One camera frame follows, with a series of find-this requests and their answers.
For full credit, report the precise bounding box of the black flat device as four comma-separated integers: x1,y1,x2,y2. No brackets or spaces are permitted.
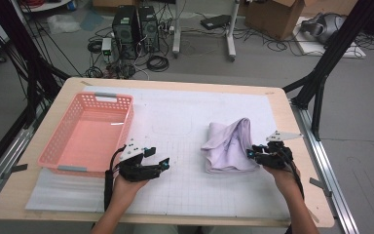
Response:
200,14,233,31

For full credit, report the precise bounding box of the person's grey clothing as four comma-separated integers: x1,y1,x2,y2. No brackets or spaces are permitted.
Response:
131,223,254,234

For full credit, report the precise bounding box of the coil of black cable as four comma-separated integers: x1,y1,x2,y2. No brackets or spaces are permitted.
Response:
145,54,170,73

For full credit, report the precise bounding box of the black frame post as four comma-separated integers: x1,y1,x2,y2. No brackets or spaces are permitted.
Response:
0,0,72,183
281,0,374,142

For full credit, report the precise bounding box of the person's right hand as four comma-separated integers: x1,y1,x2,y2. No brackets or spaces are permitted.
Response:
262,165,302,198

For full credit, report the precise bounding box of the white grid foam mat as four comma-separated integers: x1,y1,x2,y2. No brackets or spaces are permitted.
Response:
24,85,292,221

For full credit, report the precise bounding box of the pink plastic basket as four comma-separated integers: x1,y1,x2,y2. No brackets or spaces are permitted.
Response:
37,91,135,178

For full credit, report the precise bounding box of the open cardboard box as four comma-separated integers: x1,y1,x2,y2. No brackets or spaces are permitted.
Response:
243,0,307,41

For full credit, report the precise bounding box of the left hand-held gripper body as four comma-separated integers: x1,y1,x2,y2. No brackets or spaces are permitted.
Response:
118,138,162,183

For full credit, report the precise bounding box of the white power strip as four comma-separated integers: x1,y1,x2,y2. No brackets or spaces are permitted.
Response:
160,20,176,37

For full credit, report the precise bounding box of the large closed cardboard box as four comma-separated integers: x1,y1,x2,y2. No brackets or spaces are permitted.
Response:
301,0,360,17

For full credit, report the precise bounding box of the black computer tower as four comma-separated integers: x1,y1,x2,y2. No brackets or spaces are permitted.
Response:
111,4,140,61
137,5,162,55

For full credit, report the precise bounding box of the white power adapter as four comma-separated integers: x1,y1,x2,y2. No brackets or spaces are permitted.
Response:
100,37,113,63

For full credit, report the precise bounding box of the white-legged desk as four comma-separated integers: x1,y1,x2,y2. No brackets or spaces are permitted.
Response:
171,0,242,63

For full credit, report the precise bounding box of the blue sheet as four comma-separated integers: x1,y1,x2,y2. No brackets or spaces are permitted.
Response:
79,9,105,32

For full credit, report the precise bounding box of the red cable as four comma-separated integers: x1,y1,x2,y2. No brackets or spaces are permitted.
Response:
20,0,47,10

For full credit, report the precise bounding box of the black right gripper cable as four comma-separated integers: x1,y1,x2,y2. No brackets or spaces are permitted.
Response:
283,149,307,201

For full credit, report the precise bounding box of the clear plastic bag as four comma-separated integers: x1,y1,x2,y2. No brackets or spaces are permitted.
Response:
47,13,83,35

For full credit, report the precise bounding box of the grey rounded device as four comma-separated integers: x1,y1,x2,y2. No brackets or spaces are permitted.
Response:
300,12,347,45

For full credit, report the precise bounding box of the aluminium rail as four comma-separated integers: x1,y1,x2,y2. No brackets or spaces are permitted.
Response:
290,100,360,234
0,125,35,213

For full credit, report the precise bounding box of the lavender printed towel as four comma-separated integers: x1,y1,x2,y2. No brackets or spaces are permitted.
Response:
200,117,261,175

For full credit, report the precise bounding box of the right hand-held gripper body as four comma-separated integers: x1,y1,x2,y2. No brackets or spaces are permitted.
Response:
257,130,304,171

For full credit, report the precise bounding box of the person's left hand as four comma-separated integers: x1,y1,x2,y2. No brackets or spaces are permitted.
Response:
108,175,150,210

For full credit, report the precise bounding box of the white round table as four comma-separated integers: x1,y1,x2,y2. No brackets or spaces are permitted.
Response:
19,0,73,14

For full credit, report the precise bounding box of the white flat board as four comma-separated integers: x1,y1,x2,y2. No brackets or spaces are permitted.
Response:
292,16,367,59

